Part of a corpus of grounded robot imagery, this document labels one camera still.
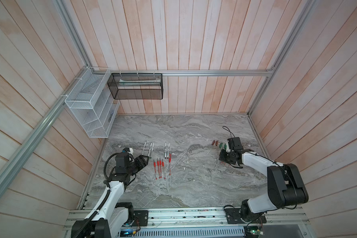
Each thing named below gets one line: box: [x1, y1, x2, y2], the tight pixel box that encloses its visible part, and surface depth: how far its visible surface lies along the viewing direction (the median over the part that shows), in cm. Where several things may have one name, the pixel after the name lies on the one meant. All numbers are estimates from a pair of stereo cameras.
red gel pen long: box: [161, 160, 167, 180], surface depth 93 cm
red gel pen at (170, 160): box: [168, 152, 173, 177], surface depth 95 cm
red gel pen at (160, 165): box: [159, 157, 163, 179], surface depth 94 cm
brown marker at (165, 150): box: [164, 141, 168, 159], surface depth 100 cm
